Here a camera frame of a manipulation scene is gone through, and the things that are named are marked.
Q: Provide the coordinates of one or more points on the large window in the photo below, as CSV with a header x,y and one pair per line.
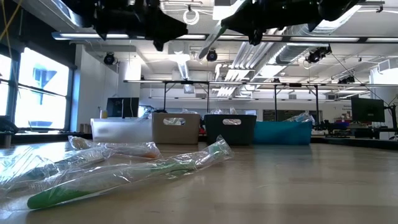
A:
x,y
40,93

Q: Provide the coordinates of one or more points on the dark grey plastic bin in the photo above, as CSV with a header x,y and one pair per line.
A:
x,y
217,133

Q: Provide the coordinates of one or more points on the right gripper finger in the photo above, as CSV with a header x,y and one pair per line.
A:
x,y
236,21
256,37

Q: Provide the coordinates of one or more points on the pile of packaged toothbrushes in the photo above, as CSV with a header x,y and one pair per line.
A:
x,y
357,142

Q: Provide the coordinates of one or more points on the brown cardboard box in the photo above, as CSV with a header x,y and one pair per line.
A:
x,y
86,128

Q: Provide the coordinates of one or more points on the white plastic bin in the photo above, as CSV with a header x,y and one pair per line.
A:
x,y
121,127

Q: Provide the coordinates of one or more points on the teal plastic bin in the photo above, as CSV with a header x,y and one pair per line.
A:
x,y
286,133

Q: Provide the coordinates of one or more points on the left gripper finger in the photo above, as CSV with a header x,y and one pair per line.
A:
x,y
164,28

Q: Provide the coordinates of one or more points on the light grey plastic bin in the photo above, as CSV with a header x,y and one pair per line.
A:
x,y
189,133

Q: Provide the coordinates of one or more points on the black metal rig frame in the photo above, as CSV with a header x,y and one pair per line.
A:
x,y
186,82

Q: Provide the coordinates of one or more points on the black monitor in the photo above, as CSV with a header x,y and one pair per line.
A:
x,y
122,107
367,109

